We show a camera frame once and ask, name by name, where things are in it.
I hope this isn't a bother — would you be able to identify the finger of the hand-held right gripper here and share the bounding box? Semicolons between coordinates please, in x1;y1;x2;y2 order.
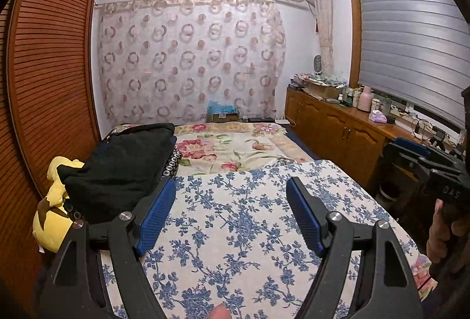
382;137;432;176
398;152;447;183

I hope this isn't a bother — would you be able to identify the wooden louvred wardrobe door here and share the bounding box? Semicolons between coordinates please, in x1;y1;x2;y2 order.
0;0;103;305

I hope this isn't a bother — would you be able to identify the circle patterned curtain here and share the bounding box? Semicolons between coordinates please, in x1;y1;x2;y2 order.
96;0;287;123

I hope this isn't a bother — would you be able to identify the pink bottle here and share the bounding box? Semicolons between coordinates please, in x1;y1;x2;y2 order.
358;86;373;112

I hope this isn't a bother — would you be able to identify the grey window blind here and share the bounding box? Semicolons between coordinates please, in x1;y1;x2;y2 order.
358;0;470;129

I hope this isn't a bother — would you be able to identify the blue floral bedsheet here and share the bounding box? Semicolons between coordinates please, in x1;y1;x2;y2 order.
99;159;423;319

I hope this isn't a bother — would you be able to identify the person's left hand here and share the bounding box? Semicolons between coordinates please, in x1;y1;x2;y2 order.
211;303;230;319

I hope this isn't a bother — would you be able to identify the blue topped box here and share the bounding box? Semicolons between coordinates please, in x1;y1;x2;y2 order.
207;100;241;123

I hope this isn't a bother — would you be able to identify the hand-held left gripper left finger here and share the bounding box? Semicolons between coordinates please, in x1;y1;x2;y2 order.
38;177;177;319

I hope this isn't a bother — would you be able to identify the black dotted cloth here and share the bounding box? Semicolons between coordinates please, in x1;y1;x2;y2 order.
66;148;182;226

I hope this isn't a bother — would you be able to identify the yellow plush toy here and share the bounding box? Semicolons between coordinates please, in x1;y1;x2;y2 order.
32;156;85;253

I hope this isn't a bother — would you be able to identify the red floral quilt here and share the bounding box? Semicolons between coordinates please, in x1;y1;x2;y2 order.
411;253;437;301

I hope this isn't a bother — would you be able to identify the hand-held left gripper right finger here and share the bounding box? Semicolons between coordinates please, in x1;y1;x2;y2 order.
286;177;421;319

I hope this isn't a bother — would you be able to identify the person's right hand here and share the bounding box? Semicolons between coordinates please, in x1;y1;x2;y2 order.
426;199;447;264

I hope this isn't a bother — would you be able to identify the pink floral blanket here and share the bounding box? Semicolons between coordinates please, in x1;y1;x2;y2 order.
112;122;316;180

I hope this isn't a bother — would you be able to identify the cardboard box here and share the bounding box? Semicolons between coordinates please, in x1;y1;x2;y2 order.
303;78;344;101

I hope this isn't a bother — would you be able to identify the black printed t-shirt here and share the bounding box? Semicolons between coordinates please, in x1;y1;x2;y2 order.
58;122;176;225

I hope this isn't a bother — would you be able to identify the beige window curtain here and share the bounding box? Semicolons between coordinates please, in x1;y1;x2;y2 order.
311;0;335;75

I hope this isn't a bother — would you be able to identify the wooden sideboard cabinet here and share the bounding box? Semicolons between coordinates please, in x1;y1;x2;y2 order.
286;88;441;202

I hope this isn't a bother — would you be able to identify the dark trash bin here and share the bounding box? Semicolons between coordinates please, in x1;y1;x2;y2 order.
376;179;401;202

